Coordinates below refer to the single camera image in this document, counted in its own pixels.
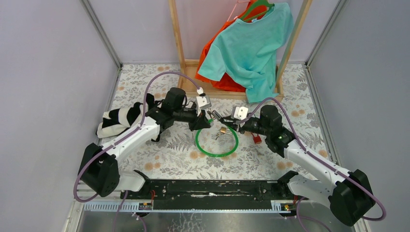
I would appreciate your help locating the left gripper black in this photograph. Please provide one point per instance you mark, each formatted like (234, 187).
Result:
(200, 122)

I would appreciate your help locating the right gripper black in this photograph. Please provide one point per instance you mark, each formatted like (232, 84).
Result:
(232, 124)

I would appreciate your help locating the green cable lock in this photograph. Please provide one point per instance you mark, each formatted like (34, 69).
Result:
(232, 131)

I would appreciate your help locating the brass padlock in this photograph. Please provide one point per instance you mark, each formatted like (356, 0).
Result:
(225, 130)

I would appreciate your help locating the red cable lock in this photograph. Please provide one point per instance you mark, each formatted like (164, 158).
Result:
(256, 138)

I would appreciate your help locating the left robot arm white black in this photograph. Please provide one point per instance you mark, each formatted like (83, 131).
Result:
(99, 167)

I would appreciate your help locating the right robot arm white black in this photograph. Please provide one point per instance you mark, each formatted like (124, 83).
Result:
(345, 193)

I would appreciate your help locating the floral table mat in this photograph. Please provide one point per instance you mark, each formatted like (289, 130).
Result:
(176, 155)

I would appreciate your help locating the orange garment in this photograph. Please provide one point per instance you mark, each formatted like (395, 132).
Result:
(240, 56)

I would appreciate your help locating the teal t-shirt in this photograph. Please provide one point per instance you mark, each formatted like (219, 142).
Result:
(281, 23)

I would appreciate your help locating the black white striped cloth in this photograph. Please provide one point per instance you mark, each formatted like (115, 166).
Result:
(117, 121)

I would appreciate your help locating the green hanger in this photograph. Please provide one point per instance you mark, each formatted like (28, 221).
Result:
(256, 8)

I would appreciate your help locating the pink hanger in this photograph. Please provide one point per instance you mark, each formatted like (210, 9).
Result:
(238, 8)

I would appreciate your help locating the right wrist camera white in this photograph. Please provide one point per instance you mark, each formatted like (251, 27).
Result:
(239, 114)

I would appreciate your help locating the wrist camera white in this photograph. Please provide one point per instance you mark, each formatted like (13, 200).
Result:
(202, 101)
(239, 114)

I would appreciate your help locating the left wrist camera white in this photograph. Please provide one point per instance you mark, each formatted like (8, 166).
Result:
(202, 101)

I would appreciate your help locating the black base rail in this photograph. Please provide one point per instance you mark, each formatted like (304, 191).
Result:
(167, 194)

